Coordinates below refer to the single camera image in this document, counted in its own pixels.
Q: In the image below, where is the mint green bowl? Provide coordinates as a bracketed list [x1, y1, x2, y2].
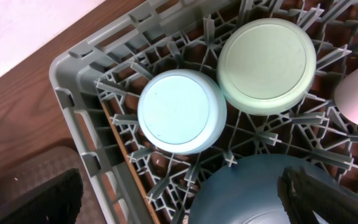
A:
[217, 18, 316, 116]

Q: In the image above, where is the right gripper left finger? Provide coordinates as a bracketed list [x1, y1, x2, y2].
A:
[0, 168, 83, 224]

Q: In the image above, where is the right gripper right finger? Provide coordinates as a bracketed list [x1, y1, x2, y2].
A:
[277, 167, 358, 223]

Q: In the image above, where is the brown serving tray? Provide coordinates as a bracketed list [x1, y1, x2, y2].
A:
[0, 146, 106, 223]

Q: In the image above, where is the grey dishwasher rack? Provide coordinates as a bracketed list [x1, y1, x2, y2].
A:
[49, 0, 358, 223]

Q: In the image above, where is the light blue bowl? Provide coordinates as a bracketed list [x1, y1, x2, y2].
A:
[137, 69, 227, 154]

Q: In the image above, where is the wooden chopstick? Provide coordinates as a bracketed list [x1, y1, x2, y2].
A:
[101, 100, 160, 224]

